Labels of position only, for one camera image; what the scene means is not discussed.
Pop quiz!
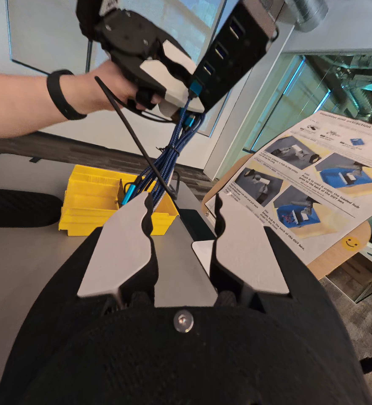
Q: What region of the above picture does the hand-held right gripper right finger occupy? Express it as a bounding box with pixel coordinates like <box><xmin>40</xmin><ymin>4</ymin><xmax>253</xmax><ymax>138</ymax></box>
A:
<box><xmin>211</xmin><ymin>192</ymin><xmax>291</xmax><ymax>295</ymax></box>

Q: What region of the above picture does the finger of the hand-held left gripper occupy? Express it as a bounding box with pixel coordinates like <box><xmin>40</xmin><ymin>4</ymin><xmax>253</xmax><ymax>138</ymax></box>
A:
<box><xmin>153</xmin><ymin>71</ymin><xmax>205</xmax><ymax>121</ymax></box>
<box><xmin>161</xmin><ymin>40</ymin><xmax>199</xmax><ymax>76</ymax></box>

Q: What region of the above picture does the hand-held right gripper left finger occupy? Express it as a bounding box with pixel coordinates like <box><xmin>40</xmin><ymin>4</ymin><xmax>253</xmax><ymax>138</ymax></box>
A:
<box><xmin>77</xmin><ymin>190</ymin><xmax>156</xmax><ymax>299</ymax></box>

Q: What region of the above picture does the blue braided usb cable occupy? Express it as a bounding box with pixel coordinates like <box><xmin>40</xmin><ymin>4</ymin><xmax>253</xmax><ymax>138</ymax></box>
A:
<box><xmin>120</xmin><ymin>79</ymin><xmax>207</xmax><ymax>208</ymax></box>

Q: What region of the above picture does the yellow plastic bin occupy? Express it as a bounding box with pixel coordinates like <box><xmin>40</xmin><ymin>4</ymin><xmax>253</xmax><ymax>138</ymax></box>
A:
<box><xmin>58</xmin><ymin>165</ymin><xmax>180</xmax><ymax>237</ymax></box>

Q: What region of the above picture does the black usb hub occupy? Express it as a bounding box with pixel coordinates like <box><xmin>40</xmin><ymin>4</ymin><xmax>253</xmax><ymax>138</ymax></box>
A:
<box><xmin>185</xmin><ymin>0</ymin><xmax>279</xmax><ymax>116</ymax></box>

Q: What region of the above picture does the person's left forearm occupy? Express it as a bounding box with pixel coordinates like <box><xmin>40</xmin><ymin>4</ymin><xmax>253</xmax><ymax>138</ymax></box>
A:
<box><xmin>0</xmin><ymin>71</ymin><xmax>69</xmax><ymax>140</ymax></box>

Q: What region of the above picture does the person's left hand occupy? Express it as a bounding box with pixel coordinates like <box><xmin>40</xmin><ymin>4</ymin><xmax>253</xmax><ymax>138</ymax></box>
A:
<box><xmin>77</xmin><ymin>59</ymin><xmax>174</xmax><ymax>116</ymax></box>

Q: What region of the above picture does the large glass window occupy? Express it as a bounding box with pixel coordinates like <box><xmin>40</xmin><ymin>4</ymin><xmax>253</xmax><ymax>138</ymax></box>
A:
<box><xmin>6</xmin><ymin>0</ymin><xmax>237</xmax><ymax>136</ymax></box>

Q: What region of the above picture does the white stand base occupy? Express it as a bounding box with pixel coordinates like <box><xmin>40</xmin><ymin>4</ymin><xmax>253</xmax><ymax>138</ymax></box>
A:
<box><xmin>191</xmin><ymin>238</ymin><xmax>219</xmax><ymax>279</ymax></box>

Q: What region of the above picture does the instruction poster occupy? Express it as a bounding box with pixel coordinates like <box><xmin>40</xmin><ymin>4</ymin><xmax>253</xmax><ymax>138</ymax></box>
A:
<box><xmin>223</xmin><ymin>111</ymin><xmax>372</xmax><ymax>266</ymax></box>

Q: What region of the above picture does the instruction sheet on stand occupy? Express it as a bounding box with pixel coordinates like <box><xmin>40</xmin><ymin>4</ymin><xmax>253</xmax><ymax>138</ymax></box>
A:
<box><xmin>201</xmin><ymin>152</ymin><xmax>372</xmax><ymax>280</ymax></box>

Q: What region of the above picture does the narrow glass window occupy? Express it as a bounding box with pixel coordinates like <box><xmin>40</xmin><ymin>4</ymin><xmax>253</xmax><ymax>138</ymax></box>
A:
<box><xmin>243</xmin><ymin>54</ymin><xmax>338</xmax><ymax>168</ymax></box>

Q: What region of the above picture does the black wrist strap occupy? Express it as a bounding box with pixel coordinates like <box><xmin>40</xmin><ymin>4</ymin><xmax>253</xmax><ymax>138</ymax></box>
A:
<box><xmin>46</xmin><ymin>69</ymin><xmax>89</xmax><ymax>121</ymax></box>

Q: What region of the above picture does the silver ventilation duct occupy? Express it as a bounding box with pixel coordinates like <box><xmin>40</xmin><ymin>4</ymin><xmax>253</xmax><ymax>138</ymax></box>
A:
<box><xmin>278</xmin><ymin>0</ymin><xmax>330</xmax><ymax>33</ymax></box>

